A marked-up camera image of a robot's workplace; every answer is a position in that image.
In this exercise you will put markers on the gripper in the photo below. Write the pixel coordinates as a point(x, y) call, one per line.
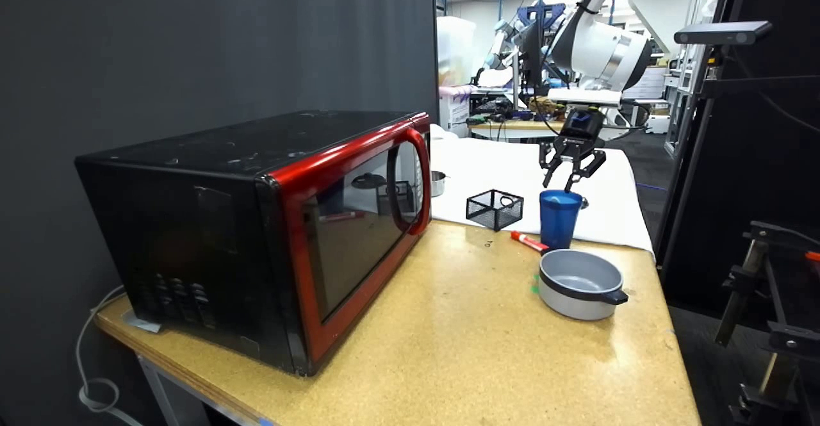
point(582, 131)

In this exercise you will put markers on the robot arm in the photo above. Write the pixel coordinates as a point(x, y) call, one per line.
point(602, 45)

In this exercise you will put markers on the blue plastic cup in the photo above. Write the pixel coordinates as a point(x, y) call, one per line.
point(559, 220)

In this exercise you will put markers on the small metal cup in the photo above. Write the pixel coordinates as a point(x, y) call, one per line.
point(437, 183)

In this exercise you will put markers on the white cloth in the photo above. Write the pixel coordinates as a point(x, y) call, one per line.
point(532, 182)

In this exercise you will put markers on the red marker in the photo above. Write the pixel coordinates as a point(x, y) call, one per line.
point(529, 241)

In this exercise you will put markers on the microwave door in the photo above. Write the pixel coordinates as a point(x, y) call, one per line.
point(349, 234)

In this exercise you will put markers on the black stand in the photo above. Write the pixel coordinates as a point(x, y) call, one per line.
point(769, 323)

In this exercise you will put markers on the red and black microwave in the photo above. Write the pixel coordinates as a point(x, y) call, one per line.
point(256, 234)

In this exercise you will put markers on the camera on mount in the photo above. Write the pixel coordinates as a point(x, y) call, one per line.
point(722, 34)

